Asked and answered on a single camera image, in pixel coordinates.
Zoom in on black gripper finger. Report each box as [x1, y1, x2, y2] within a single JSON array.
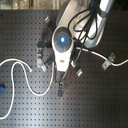
[[58, 83, 64, 97]]

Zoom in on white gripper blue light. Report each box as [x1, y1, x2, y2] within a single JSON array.
[[52, 27, 74, 72]]

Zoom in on white cable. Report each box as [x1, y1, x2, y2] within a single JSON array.
[[0, 58, 56, 120], [75, 46, 128, 68]]

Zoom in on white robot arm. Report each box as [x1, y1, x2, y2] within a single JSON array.
[[52, 0, 113, 97]]

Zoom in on metal cable clip top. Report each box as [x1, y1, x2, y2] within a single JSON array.
[[44, 16, 51, 24]]

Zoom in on metal cable clip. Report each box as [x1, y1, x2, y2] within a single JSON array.
[[76, 68, 83, 77], [36, 48, 47, 72], [44, 16, 51, 24], [102, 60, 110, 70]]

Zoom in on metal cable clip center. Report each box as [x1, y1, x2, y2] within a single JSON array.
[[76, 68, 83, 77]]

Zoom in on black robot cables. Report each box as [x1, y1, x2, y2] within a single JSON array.
[[68, 0, 108, 43]]

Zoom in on metal cable clip left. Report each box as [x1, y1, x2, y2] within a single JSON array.
[[36, 48, 47, 72]]

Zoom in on metal cable clip right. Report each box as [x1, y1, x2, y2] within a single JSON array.
[[102, 60, 110, 70]]

